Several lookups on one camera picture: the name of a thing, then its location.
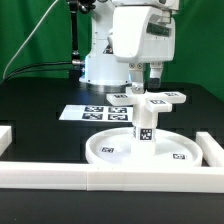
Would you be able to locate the black camera stand pole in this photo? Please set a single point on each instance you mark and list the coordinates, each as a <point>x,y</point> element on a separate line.
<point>83,6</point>

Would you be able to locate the white right fence piece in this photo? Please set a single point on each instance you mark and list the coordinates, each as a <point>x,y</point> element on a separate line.
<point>213,153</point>

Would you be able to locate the white front fence rail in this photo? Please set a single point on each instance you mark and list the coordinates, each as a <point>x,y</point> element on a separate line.
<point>58,176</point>

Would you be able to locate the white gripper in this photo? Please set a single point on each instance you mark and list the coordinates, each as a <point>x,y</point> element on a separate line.
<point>143,34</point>

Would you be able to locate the white cross-shaped table base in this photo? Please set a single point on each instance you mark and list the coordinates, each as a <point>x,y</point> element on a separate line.
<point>152,101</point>

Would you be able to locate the white round table top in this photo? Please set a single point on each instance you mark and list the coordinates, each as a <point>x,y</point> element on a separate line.
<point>161,149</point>

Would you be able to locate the white marker sheet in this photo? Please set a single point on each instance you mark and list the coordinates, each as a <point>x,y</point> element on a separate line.
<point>96,113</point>

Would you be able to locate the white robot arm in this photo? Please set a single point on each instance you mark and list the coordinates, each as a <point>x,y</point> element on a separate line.
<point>102,70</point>

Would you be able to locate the white fence piece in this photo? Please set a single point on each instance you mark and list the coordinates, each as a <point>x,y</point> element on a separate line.
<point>213,153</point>
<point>5,138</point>

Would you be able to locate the white left fence piece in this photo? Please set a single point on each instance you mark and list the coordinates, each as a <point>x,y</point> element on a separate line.
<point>5,138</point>

